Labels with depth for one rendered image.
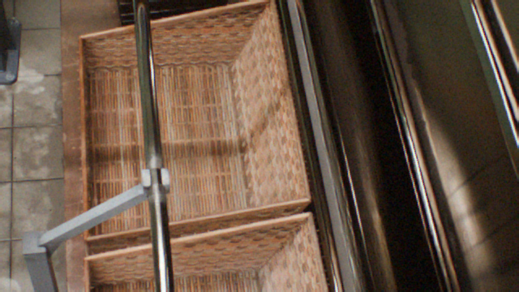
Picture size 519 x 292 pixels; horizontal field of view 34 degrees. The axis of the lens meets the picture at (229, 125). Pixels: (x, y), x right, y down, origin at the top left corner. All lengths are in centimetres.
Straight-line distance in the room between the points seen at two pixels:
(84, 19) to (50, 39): 71
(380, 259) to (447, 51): 28
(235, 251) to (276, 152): 25
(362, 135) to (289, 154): 69
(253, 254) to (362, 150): 76
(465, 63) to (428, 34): 9
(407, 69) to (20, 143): 183
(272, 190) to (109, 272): 41
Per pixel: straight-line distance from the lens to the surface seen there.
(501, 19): 94
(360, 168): 117
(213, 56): 222
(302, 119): 175
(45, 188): 274
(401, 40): 123
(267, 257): 193
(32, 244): 161
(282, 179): 190
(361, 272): 107
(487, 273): 104
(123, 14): 224
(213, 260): 190
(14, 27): 308
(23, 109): 290
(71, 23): 235
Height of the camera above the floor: 241
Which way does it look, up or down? 58 degrees down
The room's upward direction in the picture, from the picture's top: 9 degrees clockwise
